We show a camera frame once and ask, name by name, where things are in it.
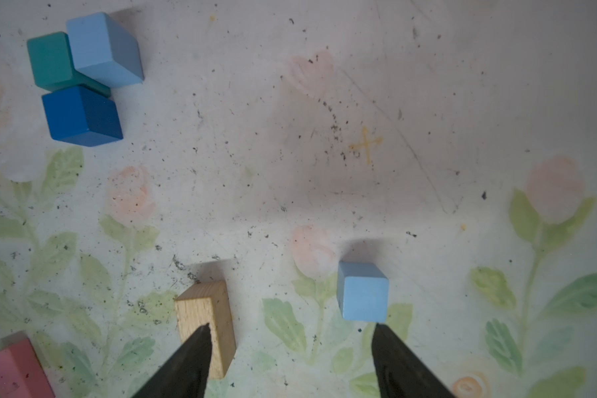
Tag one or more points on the natural wood rectangular block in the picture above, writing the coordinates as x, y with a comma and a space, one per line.
208, 303

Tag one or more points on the pink rectangular wood block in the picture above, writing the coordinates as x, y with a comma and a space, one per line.
21, 373

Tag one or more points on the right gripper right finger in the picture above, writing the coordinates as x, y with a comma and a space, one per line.
399, 372

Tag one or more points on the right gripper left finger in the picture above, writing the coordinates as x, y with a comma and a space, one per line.
186, 373

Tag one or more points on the light blue wood cube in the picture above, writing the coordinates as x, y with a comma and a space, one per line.
104, 51
362, 292

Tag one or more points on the dark blue wood cube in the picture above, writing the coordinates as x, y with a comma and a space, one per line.
79, 116

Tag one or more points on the teal wood cube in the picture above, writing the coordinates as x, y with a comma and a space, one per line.
53, 67

